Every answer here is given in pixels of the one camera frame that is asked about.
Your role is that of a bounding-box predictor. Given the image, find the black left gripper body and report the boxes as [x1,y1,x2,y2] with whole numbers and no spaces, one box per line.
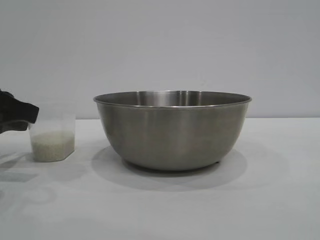
[0,88,16,124]

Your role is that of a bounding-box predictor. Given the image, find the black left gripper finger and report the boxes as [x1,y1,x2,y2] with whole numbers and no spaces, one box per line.
[9,98,41,125]
[0,119,30,134]

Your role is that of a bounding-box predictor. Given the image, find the clear plastic measuring cup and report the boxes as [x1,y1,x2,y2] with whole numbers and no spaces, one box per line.
[27,109,76,163]

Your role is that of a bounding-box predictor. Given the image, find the white rice grains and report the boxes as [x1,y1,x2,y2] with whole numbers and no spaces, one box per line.
[30,130,76,162]

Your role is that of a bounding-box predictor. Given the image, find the stainless steel mixing bowl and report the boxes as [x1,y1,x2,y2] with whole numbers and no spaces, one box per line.
[93,90,253,172]

